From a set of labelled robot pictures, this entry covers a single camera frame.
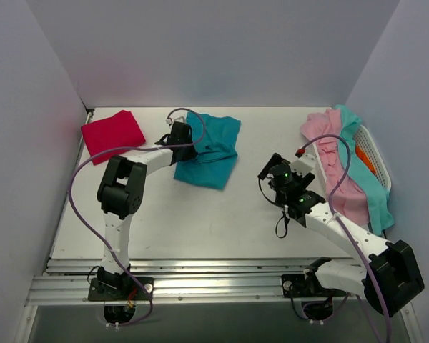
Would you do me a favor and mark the teal t shirt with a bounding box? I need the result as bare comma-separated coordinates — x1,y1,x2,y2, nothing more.
174,112,241,190

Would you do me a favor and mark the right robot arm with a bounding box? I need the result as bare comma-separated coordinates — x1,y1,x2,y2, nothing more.
257,153,425,317

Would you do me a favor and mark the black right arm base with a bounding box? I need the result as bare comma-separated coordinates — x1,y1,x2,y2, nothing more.
281,274,346,299

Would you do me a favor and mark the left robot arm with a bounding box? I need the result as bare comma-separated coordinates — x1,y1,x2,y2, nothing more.
97,121,197,299

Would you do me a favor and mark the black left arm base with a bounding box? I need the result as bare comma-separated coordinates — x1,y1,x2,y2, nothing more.
87,277,154,302

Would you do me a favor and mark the pink t shirt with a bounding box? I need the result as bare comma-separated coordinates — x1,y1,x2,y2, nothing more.
300,109,369,225

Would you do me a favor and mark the folded red t shirt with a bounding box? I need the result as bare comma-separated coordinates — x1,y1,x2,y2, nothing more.
81,110,146,156

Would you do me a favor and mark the orange garment in basket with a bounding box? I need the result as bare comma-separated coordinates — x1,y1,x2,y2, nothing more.
355,146,376,175

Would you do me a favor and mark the light turquoise t shirt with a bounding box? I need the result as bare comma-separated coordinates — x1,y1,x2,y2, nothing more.
334,105,394,236

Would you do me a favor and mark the white plastic laundry basket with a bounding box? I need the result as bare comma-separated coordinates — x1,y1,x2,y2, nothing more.
311,125,392,192

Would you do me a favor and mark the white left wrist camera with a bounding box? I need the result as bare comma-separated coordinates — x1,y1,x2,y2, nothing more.
165,116,186,126

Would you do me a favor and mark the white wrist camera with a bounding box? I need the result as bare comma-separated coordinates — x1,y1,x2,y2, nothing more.
290,153,317,177
165,116,186,126

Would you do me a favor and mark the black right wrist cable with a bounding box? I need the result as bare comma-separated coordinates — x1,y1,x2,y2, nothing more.
259,174,292,239

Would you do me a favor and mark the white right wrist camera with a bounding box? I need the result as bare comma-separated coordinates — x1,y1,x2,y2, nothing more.
290,153,317,177

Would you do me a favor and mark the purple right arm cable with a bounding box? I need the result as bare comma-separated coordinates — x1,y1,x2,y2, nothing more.
303,134,394,343

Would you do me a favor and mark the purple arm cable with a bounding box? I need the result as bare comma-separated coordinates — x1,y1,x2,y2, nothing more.
303,134,394,343
68,108,206,327

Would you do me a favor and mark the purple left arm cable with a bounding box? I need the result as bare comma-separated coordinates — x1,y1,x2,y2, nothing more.
68,108,206,327

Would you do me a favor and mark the aluminium mounting rail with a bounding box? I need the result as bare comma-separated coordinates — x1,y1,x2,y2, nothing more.
16,232,426,343

